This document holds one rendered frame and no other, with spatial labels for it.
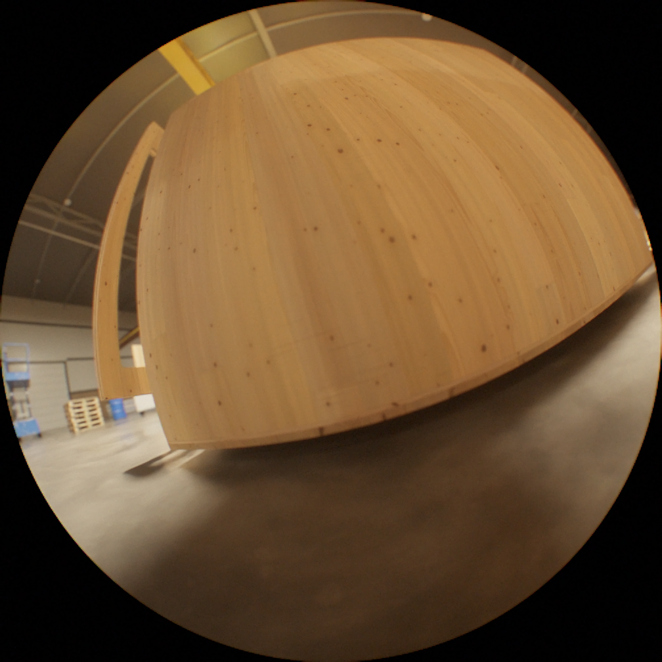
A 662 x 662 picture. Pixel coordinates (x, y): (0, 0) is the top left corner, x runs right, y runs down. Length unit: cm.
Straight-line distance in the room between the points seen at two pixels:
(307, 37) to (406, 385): 1099
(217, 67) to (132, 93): 339
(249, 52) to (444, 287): 1057
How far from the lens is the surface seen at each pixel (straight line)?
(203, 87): 595
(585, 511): 43
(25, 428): 996
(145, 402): 814
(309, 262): 69
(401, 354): 63
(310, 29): 1094
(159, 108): 1150
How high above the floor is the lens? 33
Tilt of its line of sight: 5 degrees up
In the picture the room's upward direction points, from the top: 17 degrees counter-clockwise
